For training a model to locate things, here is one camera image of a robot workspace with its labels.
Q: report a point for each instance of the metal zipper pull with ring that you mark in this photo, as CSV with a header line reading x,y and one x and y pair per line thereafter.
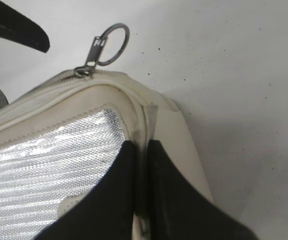
x,y
96,50

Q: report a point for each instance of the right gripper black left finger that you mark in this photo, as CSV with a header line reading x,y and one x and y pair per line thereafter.
x,y
106,213

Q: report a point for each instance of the cream insulated zipper bag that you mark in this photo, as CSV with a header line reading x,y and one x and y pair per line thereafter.
x,y
59,139

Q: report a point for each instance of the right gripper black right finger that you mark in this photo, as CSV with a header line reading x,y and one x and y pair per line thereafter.
x,y
177,211

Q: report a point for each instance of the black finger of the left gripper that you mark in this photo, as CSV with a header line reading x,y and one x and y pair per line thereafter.
x,y
18,28

